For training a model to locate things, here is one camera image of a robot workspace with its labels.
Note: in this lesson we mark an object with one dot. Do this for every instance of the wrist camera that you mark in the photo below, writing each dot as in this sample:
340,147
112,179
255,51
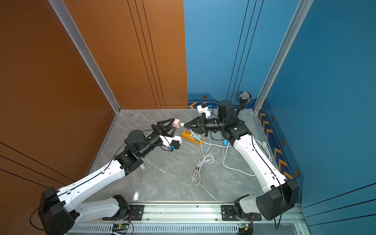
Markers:
171,142
204,109

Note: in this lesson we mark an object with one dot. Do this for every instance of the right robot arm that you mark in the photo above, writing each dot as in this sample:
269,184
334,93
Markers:
280,193

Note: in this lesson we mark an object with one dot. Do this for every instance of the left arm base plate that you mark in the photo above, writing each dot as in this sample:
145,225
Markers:
131,213

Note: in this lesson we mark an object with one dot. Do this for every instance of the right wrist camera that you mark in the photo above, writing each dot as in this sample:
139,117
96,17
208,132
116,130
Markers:
204,109

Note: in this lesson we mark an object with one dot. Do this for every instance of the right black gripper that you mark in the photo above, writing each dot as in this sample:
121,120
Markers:
201,124

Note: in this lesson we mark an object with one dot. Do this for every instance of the green circuit board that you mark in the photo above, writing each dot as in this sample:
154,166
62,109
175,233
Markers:
121,228
244,226

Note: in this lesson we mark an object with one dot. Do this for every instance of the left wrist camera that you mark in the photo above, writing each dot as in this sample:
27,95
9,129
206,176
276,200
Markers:
171,142

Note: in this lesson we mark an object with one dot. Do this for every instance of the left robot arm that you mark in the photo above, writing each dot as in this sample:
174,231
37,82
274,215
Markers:
62,209

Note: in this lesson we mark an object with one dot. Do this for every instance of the right green circuit board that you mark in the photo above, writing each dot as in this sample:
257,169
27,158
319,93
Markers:
244,226

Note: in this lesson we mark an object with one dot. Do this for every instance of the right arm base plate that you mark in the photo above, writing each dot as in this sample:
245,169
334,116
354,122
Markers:
229,213

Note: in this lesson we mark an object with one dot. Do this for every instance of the left green circuit board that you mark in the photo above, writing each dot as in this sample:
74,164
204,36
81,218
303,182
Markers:
121,228

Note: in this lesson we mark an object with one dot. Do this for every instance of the orange power strip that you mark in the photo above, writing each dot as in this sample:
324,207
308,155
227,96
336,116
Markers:
190,137

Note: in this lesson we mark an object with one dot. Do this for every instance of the aluminium front rail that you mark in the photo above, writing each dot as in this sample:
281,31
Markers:
196,212

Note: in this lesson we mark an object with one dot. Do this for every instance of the pink charger cube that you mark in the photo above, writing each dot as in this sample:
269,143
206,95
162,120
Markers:
176,123

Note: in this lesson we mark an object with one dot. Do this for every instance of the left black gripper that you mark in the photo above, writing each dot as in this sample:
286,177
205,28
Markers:
159,129

